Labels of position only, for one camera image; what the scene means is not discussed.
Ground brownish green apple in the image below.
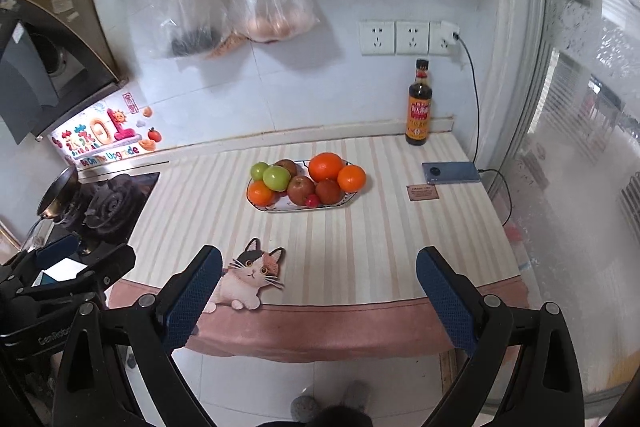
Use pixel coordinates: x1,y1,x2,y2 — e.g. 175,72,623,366
276,159,298,178

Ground orange on plate left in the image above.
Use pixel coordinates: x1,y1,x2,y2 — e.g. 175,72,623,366
246,180,277,207

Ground white wall socket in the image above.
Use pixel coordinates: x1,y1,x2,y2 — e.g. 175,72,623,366
395,20,430,55
358,20,396,55

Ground colourful wall sticker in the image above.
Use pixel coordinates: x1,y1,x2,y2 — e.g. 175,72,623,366
49,90,168,169

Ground white wall socket left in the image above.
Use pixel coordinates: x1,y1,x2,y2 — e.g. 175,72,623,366
358,20,396,55

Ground small orange fruit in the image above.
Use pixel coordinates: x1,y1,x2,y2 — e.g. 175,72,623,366
337,164,368,193

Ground striped cat tablecloth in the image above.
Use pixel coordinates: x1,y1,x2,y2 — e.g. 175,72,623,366
108,133,528,362

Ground floral oval plate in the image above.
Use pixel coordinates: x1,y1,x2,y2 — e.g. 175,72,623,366
245,159,367,214

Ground blue smartphone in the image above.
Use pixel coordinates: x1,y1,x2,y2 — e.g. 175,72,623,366
422,161,480,185

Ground range hood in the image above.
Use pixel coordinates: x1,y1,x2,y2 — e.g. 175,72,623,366
1,0,126,143

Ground white wall socket middle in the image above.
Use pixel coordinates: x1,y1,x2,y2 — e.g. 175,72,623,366
395,20,430,55

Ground small red tomato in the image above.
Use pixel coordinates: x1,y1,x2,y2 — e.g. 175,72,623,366
305,194,321,208

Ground brown label card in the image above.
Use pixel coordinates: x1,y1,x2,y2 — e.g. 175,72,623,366
407,184,439,202

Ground orange with stem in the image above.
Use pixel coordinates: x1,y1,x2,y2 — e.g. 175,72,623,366
307,152,345,182

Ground dark soy sauce bottle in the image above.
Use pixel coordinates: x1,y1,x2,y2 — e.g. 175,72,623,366
405,58,433,146

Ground grey slipper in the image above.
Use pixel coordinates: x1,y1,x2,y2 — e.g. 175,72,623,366
290,378,374,427

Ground plastic bag dark contents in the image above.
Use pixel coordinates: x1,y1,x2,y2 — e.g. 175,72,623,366
149,0,230,58

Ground black charging cable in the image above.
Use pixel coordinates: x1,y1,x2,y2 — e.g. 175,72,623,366
451,31,514,228

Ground large red apple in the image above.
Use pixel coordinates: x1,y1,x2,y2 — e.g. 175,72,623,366
286,176,316,207

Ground black frying pan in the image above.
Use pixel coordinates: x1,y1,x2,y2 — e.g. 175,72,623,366
20,165,80,251

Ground dark orange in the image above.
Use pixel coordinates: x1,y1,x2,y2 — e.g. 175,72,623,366
316,179,344,206

